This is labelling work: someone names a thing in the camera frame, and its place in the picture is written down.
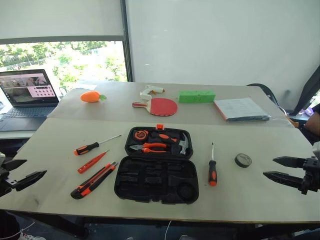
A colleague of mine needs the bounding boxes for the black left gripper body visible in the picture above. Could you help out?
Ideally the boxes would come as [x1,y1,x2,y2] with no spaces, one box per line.
[0,163,16,198]

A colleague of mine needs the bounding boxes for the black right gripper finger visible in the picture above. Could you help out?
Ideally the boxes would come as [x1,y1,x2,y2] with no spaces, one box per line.
[272,156,307,169]
[262,171,305,192]

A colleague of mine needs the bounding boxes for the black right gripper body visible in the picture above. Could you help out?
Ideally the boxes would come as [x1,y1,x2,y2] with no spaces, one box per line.
[301,156,320,196]

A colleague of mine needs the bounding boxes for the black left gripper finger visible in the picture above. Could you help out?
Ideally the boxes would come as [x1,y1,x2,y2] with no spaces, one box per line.
[13,170,48,192]
[0,159,28,172]

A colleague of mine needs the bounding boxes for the black orange utility knife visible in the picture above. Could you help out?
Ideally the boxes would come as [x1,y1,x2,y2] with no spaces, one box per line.
[70,161,119,200]

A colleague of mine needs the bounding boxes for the thin shaft black orange screwdriver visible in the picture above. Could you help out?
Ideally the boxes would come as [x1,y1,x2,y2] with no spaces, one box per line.
[73,134,123,157]

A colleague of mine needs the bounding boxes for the thick shaft black orange screwdriver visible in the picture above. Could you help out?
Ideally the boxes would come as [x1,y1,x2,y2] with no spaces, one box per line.
[208,142,218,187]

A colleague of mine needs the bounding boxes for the black tool case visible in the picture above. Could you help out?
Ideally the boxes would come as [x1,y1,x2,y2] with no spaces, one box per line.
[113,123,200,206]

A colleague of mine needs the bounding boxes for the person in dark clothes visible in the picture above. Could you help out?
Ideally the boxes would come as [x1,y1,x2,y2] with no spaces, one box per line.
[304,102,320,145]

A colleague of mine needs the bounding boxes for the black electrical tape roll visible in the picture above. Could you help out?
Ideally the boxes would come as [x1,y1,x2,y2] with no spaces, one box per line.
[234,153,253,169]

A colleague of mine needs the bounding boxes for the orange tester pen screwdriver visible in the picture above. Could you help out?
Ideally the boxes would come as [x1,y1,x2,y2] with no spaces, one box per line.
[77,149,111,175]

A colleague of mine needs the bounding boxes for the open dark laptop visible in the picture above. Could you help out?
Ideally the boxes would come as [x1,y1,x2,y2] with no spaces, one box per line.
[0,68,60,132]

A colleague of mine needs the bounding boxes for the black chair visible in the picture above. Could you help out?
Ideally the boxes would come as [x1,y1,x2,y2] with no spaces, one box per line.
[245,82,296,119]

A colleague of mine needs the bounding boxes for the printed paper booklet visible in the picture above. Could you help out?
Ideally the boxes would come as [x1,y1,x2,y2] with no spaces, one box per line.
[213,97,272,123]

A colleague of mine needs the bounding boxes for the black slanted stand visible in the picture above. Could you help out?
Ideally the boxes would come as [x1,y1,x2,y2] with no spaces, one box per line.
[291,71,320,116]

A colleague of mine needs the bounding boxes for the orange carrot toy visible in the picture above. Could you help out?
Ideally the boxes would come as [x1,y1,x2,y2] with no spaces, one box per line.
[79,90,108,104]

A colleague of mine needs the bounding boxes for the black orange claw hammer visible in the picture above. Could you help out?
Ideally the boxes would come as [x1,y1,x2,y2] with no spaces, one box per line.
[149,132,191,155]

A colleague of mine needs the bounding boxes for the green rectangular block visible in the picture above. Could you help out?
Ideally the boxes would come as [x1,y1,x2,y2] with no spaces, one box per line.
[177,89,217,104]

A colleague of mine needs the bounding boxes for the black orange tape measure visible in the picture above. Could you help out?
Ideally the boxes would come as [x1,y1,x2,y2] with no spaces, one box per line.
[133,130,150,141]

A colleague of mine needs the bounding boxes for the red table tennis paddle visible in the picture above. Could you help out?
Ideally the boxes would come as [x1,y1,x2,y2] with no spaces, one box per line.
[131,97,179,118]

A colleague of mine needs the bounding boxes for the white glue gun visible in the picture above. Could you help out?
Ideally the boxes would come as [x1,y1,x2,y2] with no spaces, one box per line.
[139,84,166,102]

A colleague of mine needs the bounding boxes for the white cable under table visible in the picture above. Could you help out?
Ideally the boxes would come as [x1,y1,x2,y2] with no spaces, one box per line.
[164,219,174,240]

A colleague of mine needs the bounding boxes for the orange handled pliers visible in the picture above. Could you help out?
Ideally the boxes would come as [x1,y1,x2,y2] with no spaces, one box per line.
[129,142,168,154]

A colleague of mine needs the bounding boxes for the dark window frame post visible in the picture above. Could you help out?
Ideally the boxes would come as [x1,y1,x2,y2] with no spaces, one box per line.
[119,0,134,83]

